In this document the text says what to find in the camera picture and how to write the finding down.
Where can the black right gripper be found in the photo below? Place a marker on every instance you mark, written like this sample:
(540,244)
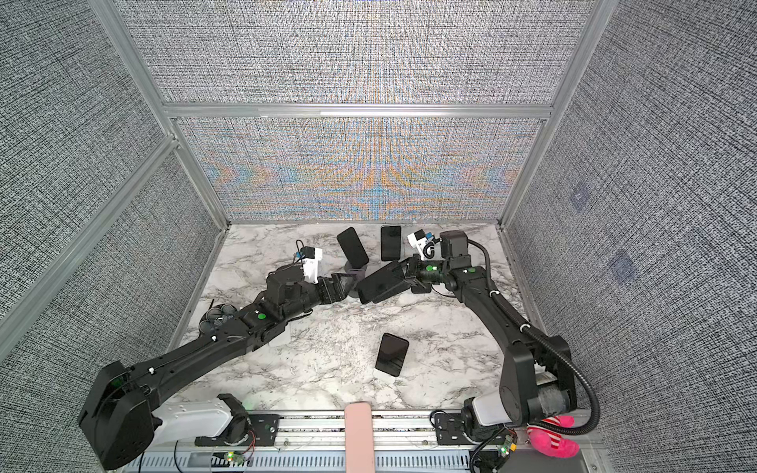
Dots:
(413,275)

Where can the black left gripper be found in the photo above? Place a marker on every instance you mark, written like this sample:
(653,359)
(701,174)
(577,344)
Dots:
(337,287)

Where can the black phone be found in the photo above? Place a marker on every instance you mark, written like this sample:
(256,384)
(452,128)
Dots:
(353,248)
(390,243)
(391,354)
(387,282)

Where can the purple round phone stand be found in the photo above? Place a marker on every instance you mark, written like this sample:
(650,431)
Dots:
(355,276)

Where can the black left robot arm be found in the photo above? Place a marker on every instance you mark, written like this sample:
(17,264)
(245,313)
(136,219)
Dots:
(117,416)

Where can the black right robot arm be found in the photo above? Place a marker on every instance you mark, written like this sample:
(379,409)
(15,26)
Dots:
(538,378)

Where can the dark flower shaped coaster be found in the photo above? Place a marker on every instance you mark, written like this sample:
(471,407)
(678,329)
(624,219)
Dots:
(215,317)

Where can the pink bar front centre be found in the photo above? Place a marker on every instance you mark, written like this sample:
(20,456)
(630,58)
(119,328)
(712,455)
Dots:
(359,438)

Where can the pink plush toy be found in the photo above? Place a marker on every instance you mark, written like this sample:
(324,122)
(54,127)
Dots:
(550,443)

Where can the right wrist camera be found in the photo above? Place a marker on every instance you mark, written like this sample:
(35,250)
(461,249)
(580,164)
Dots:
(446,252)

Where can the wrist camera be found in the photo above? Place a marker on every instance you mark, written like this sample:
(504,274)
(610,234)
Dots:
(281,283)
(446,252)

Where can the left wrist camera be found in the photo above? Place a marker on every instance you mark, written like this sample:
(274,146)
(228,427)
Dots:
(281,283)

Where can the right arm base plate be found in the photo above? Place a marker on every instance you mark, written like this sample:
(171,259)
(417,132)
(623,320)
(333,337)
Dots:
(457,429)

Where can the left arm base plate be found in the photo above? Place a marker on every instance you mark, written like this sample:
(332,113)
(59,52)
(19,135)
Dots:
(264,427)

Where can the aluminium front rail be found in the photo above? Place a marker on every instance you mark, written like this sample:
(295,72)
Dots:
(314,441)

